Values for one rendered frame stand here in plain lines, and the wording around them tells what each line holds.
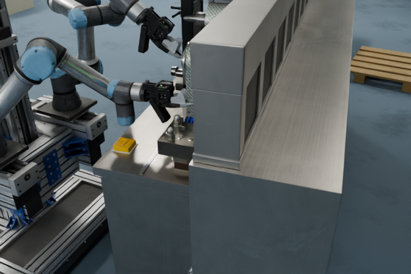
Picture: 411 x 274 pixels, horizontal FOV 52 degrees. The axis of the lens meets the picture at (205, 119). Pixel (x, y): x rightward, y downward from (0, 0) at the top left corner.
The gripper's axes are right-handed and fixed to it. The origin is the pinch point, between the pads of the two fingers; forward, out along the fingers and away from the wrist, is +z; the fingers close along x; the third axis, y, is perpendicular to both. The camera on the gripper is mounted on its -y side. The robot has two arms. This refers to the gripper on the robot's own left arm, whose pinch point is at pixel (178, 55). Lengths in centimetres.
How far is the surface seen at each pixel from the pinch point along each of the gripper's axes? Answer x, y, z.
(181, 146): -24.6, -12.6, 22.8
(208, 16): 19.7, 12.0, -1.9
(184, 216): -31, -32, 42
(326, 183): -87, 51, 34
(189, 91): -4.9, -5.4, 12.2
